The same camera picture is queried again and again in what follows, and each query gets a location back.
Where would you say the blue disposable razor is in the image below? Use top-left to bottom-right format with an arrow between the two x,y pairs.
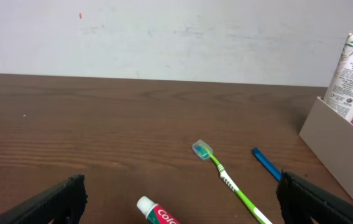
252,147 -> 282,182

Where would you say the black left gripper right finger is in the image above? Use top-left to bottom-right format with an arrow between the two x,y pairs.
277,172 -> 353,224

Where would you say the cream box with pink interior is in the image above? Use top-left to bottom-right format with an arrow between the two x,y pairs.
300,97 -> 353,199

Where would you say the green white toothbrush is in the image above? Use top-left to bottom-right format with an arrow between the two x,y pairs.
191,140 -> 272,224

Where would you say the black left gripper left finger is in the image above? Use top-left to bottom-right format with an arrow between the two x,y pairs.
0,174 -> 88,224

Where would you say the red teal Colgate toothpaste tube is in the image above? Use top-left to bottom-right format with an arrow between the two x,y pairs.
137,196 -> 180,224

